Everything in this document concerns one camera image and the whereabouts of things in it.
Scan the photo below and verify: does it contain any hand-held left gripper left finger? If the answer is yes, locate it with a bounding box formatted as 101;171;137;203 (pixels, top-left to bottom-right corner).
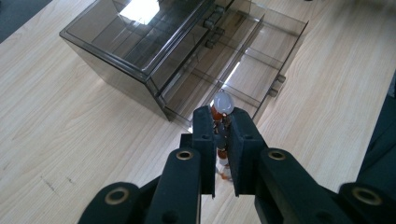
145;105;217;224

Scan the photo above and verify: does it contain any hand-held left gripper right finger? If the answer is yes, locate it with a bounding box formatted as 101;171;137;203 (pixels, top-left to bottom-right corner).
228;106;345;224

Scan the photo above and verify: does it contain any smoky plastic drawer box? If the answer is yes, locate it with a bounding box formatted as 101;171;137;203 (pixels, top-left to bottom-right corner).
59;0;237;123

